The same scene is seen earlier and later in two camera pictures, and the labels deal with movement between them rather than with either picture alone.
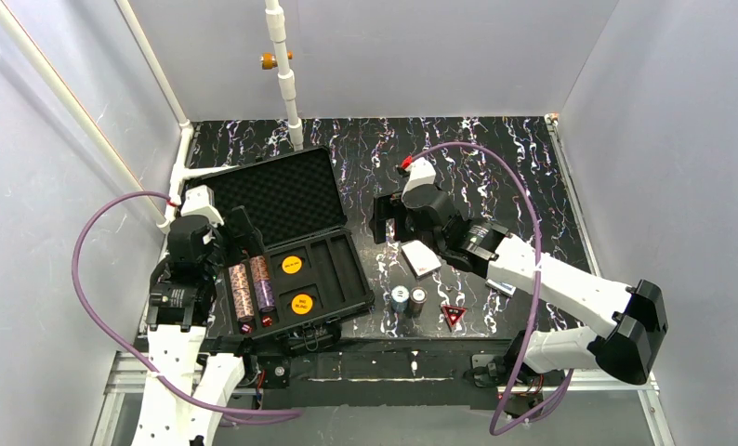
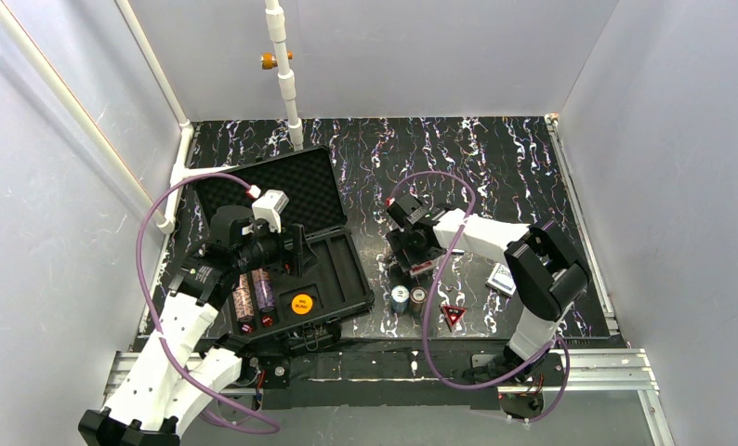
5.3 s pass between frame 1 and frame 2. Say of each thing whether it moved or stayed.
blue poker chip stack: stayed
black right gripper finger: moved
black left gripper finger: moved
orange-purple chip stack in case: stayed
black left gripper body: moved
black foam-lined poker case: stayed
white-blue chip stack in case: stayed
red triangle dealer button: stayed
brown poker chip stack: stayed
